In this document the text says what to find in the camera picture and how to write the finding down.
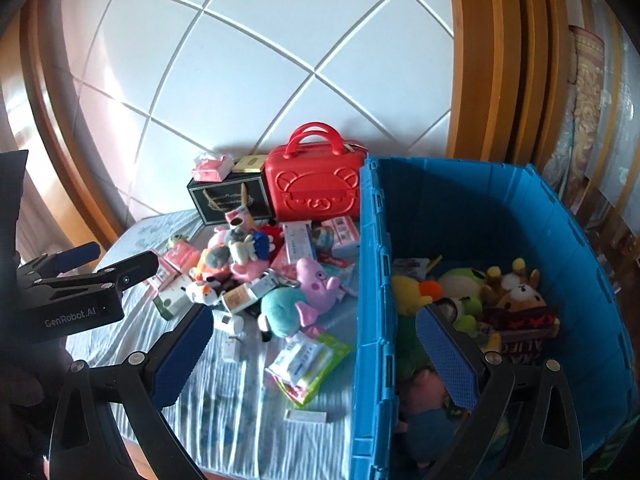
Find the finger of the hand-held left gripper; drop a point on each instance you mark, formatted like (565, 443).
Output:
(135, 267)
(75, 255)

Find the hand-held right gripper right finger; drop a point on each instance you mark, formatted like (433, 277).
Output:
(447, 355)

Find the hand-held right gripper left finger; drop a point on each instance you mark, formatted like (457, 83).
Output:
(180, 355)

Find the yellow duck plush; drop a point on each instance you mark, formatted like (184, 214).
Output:
(407, 292)

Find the brown bear plush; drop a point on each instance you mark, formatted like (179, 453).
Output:
(520, 300)

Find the blue plastic storage crate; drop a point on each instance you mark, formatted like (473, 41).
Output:
(370, 285)

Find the pink packet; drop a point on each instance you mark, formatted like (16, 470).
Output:
(181, 257)
(165, 275)

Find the pink plush toy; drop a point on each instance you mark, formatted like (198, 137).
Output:
(425, 390)

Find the small green frog plush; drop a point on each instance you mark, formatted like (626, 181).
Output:
(176, 241)

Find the green and white box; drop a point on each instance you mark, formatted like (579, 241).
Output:
(172, 300)

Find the small white box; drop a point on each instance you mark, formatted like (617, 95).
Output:
(231, 350)
(230, 322)

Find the white and orange cat plush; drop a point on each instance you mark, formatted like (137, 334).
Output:
(202, 292)

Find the blue plush toy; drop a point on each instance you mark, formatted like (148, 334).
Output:
(430, 430)

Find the grey plush toy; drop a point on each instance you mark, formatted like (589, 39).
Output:
(216, 259)

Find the small pink pig plush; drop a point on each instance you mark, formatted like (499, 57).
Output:
(220, 236)

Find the white snack packet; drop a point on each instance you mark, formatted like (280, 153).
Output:
(412, 265)

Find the white plush toy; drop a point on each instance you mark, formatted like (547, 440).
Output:
(240, 250)

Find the teal plush with pink fins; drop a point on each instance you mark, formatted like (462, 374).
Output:
(280, 312)

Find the black gift box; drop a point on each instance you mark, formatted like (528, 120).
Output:
(220, 197)

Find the green wet wipes pack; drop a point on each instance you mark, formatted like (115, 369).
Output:
(332, 350)

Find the white wipes pack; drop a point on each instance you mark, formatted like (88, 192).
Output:
(297, 360)

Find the blue round plush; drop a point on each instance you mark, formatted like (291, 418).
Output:
(258, 245)

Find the pink tissue pack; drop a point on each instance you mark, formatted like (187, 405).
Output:
(212, 167)

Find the red round plush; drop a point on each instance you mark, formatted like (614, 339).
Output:
(272, 242)

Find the flat white box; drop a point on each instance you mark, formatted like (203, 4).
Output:
(306, 416)

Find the red toothpaste box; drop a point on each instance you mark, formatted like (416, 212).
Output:
(335, 261)

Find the small gold box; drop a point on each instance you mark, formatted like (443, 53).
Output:
(248, 164)

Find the pink and white box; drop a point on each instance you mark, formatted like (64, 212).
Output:
(342, 232)

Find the white lettered box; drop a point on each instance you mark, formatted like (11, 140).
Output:
(298, 242)

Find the blue doll packet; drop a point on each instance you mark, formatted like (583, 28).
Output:
(323, 236)

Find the red bear-embossed suitcase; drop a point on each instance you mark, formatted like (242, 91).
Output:
(310, 180)

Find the wooden door frame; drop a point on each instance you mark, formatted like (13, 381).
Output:
(495, 60)

